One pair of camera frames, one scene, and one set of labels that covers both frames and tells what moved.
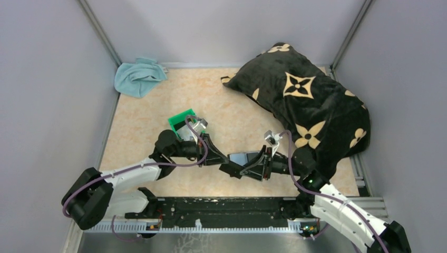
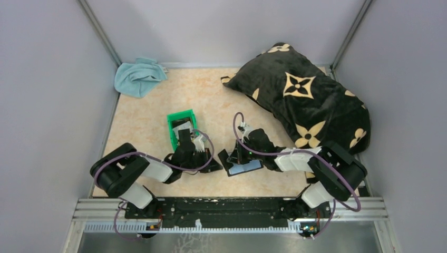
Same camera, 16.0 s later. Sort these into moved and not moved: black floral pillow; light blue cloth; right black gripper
Moved: right black gripper
Not moved: black floral pillow; light blue cloth
